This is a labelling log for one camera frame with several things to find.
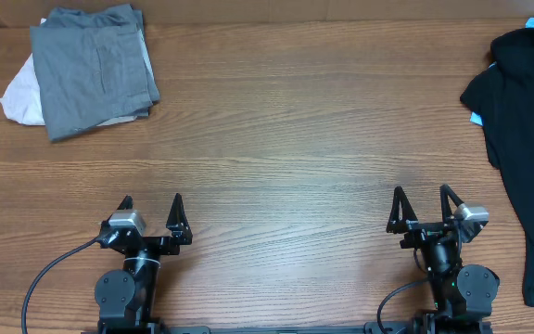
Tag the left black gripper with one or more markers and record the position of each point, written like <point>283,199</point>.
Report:
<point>178,229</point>

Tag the white cloth under shorts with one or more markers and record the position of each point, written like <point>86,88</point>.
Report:
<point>21,102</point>

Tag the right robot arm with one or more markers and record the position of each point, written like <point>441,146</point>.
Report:
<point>462,294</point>

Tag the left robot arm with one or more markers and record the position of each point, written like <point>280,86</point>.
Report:
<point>126,296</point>

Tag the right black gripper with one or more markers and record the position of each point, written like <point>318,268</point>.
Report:
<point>421,230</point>

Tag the black t-shirt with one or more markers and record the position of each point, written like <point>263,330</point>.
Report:
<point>510,149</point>

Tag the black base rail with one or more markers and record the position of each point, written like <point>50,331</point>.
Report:
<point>391,327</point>

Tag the folded grey shorts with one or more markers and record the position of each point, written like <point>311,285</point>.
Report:
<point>91,68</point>

